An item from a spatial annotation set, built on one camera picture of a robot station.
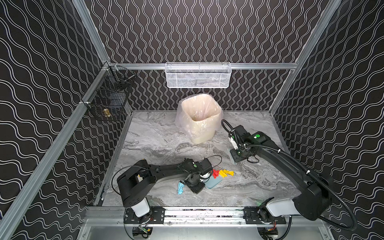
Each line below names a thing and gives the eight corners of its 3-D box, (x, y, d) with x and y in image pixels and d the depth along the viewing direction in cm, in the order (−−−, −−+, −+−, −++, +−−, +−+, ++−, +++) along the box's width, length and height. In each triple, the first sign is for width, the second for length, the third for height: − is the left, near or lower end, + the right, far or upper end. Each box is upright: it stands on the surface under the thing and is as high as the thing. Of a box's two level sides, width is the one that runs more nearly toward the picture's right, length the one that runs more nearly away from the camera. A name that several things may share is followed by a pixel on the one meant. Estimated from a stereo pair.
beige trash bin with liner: (178, 151, 100) (174, 125, 80) (181, 121, 118) (177, 94, 98) (219, 150, 99) (225, 124, 79) (215, 120, 117) (219, 93, 97)
